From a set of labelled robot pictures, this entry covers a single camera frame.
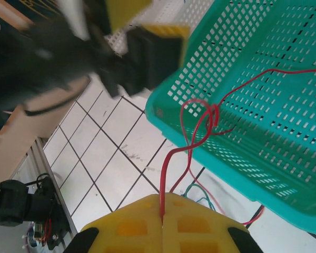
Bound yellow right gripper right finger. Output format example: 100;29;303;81
163;192;261;253

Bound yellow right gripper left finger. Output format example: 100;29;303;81
64;193;164;253

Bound black cable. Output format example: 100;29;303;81
23;75;92;117

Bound thick red cable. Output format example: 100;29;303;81
160;68;316;219

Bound thin red cable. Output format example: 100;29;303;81
170;99;265;227

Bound white plastic basket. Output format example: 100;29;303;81
102;0;210;57

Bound teal plastic basket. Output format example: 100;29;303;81
144;0;316;236

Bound thin green cable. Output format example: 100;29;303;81
182;183;219;211

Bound red black base wires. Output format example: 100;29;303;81
41;218;53;242

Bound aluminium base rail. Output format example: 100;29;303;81
9;137;78;253

